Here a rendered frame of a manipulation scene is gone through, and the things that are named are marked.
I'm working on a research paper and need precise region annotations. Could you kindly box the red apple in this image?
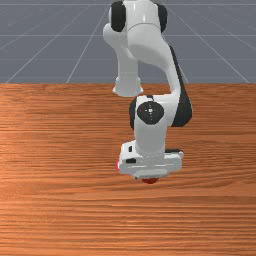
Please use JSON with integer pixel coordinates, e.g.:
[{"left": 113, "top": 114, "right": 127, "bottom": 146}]
[{"left": 115, "top": 161, "right": 160, "bottom": 185}]

